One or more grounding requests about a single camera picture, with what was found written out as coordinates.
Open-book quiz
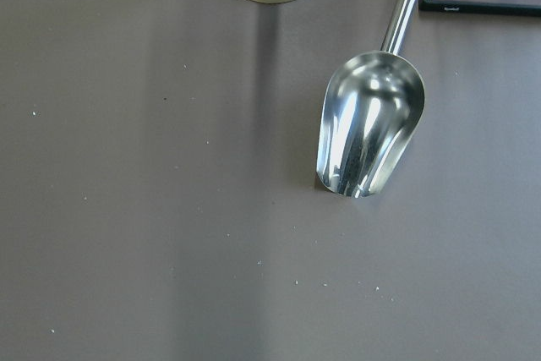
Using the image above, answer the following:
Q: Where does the metal scoop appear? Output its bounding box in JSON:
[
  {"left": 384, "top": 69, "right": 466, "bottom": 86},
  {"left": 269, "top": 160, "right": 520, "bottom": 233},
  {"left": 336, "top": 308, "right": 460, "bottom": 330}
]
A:
[{"left": 316, "top": 0, "right": 425, "bottom": 198}]

